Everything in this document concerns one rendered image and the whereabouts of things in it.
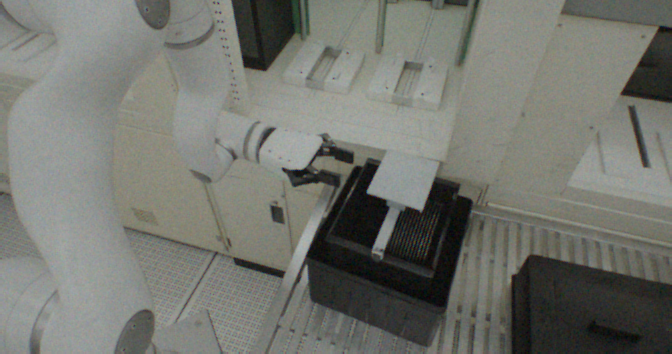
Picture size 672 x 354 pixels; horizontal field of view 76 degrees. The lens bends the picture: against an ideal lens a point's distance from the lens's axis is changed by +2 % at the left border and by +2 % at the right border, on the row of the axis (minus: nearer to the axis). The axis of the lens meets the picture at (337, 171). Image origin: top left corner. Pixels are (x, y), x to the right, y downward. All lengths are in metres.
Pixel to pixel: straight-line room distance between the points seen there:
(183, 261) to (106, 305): 1.49
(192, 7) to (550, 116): 0.74
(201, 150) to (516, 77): 0.60
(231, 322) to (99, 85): 1.45
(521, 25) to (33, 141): 0.74
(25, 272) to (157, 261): 1.46
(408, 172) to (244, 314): 1.22
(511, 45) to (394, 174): 0.32
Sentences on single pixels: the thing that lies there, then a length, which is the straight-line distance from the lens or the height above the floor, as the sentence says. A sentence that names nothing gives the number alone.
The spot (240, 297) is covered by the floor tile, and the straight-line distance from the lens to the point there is 1.89.
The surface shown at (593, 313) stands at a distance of 0.99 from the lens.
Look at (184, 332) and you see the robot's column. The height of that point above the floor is 0.76.
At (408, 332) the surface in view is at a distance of 0.92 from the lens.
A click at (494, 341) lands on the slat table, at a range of 1.00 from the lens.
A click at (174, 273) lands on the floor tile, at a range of 2.02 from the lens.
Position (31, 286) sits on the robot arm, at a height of 1.18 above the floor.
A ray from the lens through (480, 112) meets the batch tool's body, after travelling 0.95.
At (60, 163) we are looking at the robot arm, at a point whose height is 1.32.
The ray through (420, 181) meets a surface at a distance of 0.76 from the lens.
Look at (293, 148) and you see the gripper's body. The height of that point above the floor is 1.08.
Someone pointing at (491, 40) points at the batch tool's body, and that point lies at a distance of 0.87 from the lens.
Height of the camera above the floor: 1.64
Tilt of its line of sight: 46 degrees down
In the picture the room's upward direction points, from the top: straight up
